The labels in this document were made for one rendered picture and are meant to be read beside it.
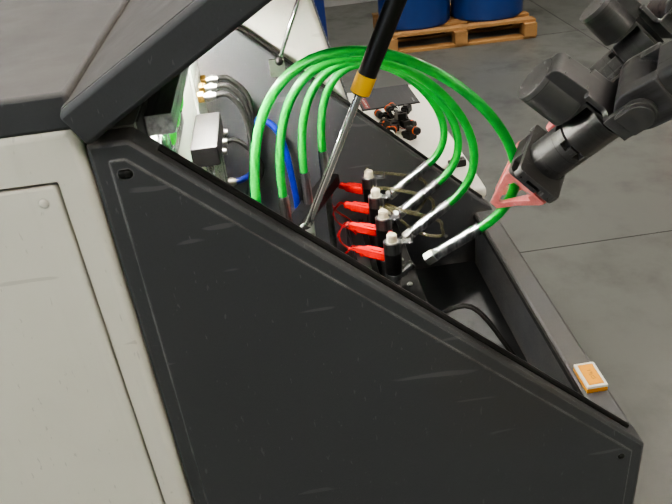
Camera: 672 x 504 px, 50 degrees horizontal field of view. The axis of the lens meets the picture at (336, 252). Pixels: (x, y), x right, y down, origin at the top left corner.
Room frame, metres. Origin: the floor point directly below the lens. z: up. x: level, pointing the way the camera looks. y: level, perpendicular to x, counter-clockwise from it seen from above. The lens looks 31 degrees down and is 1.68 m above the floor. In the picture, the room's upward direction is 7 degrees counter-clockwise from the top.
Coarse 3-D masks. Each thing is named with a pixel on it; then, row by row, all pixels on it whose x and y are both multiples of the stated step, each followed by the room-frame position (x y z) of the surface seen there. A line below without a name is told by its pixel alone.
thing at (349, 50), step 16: (336, 48) 0.92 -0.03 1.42; (352, 48) 0.91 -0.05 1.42; (304, 64) 0.93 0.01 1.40; (416, 64) 0.89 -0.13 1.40; (288, 80) 0.93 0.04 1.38; (448, 80) 0.88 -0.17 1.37; (272, 96) 0.94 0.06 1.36; (464, 96) 0.88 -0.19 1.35; (480, 112) 0.88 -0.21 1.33; (256, 128) 0.95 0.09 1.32; (496, 128) 0.87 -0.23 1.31; (256, 144) 0.95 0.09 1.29; (512, 144) 0.87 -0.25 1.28; (256, 160) 0.95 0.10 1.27; (256, 176) 0.95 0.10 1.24; (256, 192) 0.95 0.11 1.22; (512, 192) 0.86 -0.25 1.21; (480, 224) 0.88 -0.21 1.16
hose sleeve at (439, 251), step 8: (464, 232) 0.88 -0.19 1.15; (472, 232) 0.88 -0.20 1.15; (480, 232) 0.87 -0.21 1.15; (448, 240) 0.89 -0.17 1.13; (456, 240) 0.88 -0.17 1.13; (464, 240) 0.88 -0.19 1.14; (440, 248) 0.89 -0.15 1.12; (448, 248) 0.88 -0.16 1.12; (456, 248) 0.88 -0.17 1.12; (440, 256) 0.89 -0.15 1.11
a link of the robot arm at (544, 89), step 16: (544, 64) 0.82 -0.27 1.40; (560, 64) 0.79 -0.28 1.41; (576, 64) 0.80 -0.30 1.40; (528, 80) 0.83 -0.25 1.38; (544, 80) 0.79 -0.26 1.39; (560, 80) 0.79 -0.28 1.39; (576, 80) 0.78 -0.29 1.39; (592, 80) 0.79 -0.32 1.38; (608, 80) 0.81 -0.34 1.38; (528, 96) 0.80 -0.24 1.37; (544, 96) 0.79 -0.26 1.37; (560, 96) 0.79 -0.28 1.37; (576, 96) 0.78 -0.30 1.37; (592, 96) 0.77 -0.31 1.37; (608, 96) 0.79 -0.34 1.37; (544, 112) 0.80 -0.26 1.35; (560, 112) 0.79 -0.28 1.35; (608, 112) 0.76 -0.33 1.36; (624, 112) 0.74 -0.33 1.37; (640, 112) 0.73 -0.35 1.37; (656, 112) 0.73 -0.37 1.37; (624, 128) 0.75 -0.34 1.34; (640, 128) 0.73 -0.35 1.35
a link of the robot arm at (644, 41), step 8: (640, 24) 1.07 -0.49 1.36; (632, 32) 1.07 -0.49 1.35; (640, 32) 1.06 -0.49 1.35; (648, 32) 1.07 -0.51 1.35; (624, 40) 1.07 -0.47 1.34; (632, 40) 1.06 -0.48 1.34; (640, 40) 1.05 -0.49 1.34; (648, 40) 1.05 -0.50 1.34; (656, 40) 1.06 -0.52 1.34; (616, 48) 1.08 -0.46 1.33; (624, 48) 1.06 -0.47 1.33; (632, 48) 1.06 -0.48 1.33; (640, 48) 1.05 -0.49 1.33; (616, 56) 1.08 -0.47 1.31; (624, 56) 1.06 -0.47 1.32; (632, 56) 1.05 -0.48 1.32
